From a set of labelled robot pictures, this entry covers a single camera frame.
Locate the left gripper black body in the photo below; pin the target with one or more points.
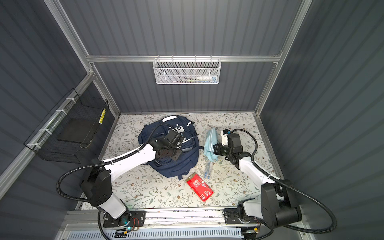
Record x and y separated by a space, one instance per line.
174 153

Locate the black wire wall basket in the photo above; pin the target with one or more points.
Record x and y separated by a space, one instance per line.
70 135

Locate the light teal pencil pouch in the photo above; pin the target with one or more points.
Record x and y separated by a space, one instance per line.
211 140

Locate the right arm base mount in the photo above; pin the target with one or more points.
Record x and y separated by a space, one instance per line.
235 216

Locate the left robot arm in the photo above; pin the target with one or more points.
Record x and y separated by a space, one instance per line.
99 177

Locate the white wire mesh basket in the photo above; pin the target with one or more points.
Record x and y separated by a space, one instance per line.
187 70

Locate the red paper box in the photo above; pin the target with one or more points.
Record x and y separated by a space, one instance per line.
200 187

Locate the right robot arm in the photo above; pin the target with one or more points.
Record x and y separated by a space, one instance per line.
278 206

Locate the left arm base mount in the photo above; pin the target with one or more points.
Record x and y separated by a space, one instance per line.
129 219

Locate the navy blue student backpack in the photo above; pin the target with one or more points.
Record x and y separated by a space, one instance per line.
190 145

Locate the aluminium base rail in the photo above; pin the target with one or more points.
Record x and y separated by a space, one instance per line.
163 217

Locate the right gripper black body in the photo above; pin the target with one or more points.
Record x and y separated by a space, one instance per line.
224 150

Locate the clear pack of pens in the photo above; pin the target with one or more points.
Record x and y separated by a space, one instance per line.
208 170

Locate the floral table mat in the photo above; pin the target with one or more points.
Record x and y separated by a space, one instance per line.
217 184

